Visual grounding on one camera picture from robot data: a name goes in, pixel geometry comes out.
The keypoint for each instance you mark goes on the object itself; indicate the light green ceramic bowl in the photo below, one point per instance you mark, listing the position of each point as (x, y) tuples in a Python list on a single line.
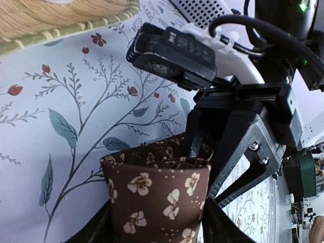
[(60, 1)]

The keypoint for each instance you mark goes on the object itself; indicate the brown floral tie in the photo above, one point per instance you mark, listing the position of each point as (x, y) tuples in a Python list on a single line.
[(156, 193)]

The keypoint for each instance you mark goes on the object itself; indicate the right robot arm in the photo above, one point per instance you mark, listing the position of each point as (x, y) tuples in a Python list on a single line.
[(276, 65)]

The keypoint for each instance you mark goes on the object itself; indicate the bamboo mat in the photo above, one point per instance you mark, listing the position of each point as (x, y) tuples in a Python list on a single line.
[(27, 23)]

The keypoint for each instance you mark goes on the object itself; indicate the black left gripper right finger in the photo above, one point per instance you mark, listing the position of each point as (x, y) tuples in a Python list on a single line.
[(218, 228)]

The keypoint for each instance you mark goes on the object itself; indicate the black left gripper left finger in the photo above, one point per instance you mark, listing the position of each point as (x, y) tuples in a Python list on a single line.
[(97, 230)]

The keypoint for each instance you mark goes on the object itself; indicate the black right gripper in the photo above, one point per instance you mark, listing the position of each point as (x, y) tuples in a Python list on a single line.
[(231, 120)]

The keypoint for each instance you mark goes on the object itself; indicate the white plastic basket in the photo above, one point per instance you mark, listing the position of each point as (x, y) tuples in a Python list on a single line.
[(201, 12)]

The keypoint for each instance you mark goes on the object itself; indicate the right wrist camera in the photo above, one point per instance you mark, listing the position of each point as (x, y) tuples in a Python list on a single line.
[(173, 55)]

